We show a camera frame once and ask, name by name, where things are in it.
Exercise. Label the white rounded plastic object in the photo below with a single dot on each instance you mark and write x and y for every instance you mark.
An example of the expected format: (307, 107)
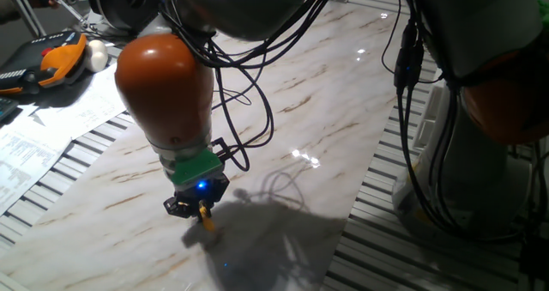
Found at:
(98, 55)

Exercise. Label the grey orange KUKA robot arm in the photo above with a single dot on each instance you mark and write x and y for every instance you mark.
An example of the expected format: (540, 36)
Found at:
(163, 85)

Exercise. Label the marble pattern board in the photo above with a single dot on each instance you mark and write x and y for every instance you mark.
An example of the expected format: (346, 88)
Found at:
(321, 89)

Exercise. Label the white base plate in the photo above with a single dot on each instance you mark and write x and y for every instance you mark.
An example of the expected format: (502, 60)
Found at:
(424, 123)

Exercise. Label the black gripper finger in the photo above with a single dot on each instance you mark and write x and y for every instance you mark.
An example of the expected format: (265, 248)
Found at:
(205, 205)
(180, 207)

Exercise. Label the grey slanted metal bar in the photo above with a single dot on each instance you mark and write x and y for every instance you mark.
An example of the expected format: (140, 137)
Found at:
(25, 7)

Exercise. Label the thin metal rod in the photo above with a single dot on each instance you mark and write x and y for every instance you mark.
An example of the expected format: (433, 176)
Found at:
(68, 7)

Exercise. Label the orange black teach pendant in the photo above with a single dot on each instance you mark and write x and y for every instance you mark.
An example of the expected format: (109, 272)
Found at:
(56, 59)

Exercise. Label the black filament spool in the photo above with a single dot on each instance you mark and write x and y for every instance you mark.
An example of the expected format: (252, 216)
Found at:
(120, 3)

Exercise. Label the green camera mount plate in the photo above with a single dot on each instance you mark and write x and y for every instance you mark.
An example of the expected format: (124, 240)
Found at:
(195, 166)

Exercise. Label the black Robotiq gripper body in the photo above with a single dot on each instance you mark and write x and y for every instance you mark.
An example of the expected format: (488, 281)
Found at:
(210, 190)

